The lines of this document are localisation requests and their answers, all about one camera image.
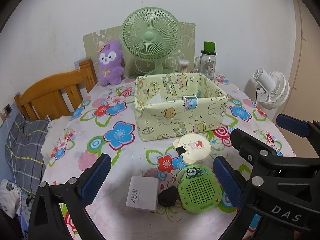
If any green panda perforated case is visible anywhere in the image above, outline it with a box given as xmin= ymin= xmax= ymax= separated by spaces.
xmin=177 ymin=164 xmax=222 ymax=213

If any cream round bear mirror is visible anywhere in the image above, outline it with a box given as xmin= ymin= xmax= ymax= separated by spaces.
xmin=172 ymin=133 xmax=212 ymax=165

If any black car key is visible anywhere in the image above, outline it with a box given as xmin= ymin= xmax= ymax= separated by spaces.
xmin=158 ymin=186 xmax=180 ymax=207

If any white 45W charger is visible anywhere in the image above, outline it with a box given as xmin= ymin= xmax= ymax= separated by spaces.
xmin=126 ymin=176 xmax=159 ymax=212

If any white clip fan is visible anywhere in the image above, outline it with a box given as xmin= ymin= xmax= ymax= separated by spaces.
xmin=253 ymin=68 xmax=290 ymax=110

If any floral tablecloth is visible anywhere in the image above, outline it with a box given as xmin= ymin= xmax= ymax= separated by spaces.
xmin=43 ymin=75 xmax=294 ymax=239

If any grey plaid pillow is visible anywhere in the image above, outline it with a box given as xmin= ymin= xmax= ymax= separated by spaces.
xmin=5 ymin=113 xmax=49 ymax=194

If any yellow cartoon storage box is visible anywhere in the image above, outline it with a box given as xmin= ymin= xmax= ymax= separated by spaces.
xmin=134 ymin=73 xmax=229 ymax=141

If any glass mug jar green lid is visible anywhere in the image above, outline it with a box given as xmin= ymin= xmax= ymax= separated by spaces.
xmin=194 ymin=41 xmax=216 ymax=80

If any cotton swab container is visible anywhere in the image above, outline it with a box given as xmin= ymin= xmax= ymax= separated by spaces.
xmin=178 ymin=60 xmax=190 ymax=73

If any beige cartoon backboard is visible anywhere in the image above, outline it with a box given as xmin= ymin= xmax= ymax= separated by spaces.
xmin=83 ymin=22 xmax=196 ymax=76

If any green desk fan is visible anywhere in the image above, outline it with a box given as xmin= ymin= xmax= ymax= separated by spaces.
xmin=120 ymin=7 xmax=181 ymax=74

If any purple plush bunny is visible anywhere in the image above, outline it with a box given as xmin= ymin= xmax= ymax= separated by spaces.
xmin=98 ymin=40 xmax=124 ymax=86

